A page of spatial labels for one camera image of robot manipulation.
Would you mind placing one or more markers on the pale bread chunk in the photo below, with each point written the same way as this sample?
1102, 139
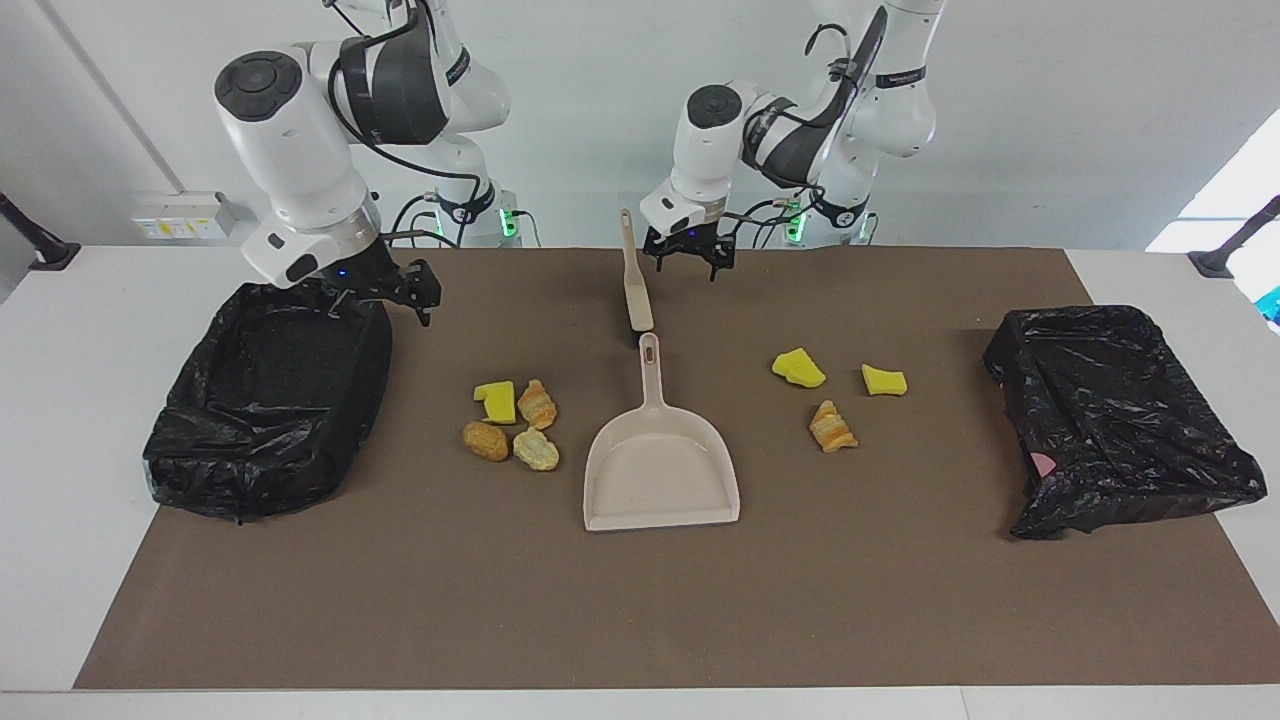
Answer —
537, 450

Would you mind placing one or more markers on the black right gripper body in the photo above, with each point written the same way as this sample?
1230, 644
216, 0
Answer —
375, 275

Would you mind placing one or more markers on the pale striped croissant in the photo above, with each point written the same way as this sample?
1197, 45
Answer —
832, 427

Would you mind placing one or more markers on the brown table mat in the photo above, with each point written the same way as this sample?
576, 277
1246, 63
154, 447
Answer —
640, 600

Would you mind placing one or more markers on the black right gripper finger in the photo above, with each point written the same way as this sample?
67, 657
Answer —
423, 312
338, 305

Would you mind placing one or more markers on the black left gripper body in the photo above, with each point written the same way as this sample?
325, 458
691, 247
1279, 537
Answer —
690, 243

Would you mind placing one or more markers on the notched yellow sponge piece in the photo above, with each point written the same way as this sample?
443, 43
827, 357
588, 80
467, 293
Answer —
500, 405

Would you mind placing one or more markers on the black camera stand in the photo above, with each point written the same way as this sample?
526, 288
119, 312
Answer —
1225, 258
45, 252

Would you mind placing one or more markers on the teal blue object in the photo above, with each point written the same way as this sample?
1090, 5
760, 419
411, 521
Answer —
1272, 305

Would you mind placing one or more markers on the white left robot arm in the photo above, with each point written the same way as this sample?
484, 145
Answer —
710, 130

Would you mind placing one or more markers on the pink bin crumpled black bag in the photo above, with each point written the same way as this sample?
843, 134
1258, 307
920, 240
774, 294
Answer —
1110, 400

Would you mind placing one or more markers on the beige plastic dustpan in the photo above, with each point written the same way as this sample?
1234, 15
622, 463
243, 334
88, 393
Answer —
660, 470

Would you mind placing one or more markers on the beige brush black bristles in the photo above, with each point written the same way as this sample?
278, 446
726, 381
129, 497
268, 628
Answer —
637, 300

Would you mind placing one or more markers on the orange striped croissant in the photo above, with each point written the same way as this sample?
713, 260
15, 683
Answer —
537, 405

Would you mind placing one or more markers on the brown bread roll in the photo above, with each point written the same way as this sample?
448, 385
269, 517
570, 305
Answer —
486, 441

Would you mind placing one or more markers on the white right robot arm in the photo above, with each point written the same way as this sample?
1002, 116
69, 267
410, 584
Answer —
290, 150

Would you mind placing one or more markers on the bin with black bag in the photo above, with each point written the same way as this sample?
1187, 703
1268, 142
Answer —
270, 420

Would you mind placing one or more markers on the large yellow sponge piece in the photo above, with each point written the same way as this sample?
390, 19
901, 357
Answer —
798, 368

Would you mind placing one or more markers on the white wall socket strip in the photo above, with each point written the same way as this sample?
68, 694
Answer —
180, 218

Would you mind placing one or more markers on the small yellow sponge piece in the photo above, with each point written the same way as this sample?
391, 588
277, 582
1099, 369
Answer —
884, 380

